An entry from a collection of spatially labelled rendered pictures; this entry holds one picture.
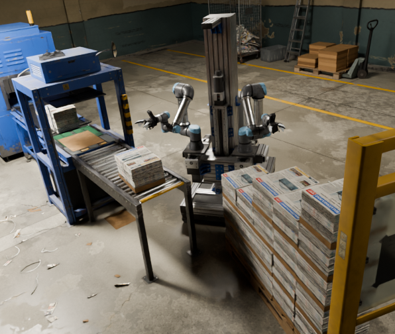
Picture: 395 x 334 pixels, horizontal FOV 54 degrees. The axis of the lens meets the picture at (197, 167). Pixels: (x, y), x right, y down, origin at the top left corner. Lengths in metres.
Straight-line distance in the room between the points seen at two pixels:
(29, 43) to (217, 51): 3.39
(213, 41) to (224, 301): 2.26
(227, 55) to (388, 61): 6.41
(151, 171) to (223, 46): 1.31
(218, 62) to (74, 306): 2.48
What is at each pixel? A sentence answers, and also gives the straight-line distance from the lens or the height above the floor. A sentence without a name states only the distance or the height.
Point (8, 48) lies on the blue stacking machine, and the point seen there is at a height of 1.63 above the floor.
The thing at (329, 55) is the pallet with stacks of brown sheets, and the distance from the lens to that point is 9.15.
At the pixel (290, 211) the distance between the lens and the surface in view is 2.48.
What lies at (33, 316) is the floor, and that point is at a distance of 3.70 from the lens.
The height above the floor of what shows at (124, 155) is 1.03.
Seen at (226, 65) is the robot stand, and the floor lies 1.61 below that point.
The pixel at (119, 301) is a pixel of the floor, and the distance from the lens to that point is 3.53.
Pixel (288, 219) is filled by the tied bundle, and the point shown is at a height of 1.01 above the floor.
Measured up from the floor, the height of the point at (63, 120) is 0.93.
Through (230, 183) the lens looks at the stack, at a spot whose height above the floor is 0.83.
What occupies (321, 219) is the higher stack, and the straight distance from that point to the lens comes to 2.20.
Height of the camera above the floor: 2.46
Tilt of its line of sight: 28 degrees down
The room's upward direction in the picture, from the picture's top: 5 degrees counter-clockwise
